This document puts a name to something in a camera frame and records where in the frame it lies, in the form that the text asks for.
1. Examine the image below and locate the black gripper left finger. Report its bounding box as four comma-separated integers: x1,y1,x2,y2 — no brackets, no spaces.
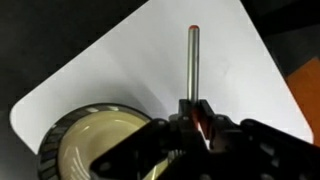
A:
89,98,209,180

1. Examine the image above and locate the white side table orange frame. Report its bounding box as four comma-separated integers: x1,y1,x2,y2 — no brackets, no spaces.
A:
9,0,315,155

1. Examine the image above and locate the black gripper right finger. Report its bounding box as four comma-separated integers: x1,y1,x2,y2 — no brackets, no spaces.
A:
198,99,320,180

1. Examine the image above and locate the orange carpet strip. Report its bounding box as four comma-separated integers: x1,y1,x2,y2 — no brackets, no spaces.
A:
284,57,320,148

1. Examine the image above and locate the dark bowl with cream inside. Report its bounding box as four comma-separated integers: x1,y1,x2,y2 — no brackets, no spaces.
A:
37,102,178,180

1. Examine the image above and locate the orange and silver pen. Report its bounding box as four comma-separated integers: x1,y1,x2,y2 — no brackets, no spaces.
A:
186,24,201,128

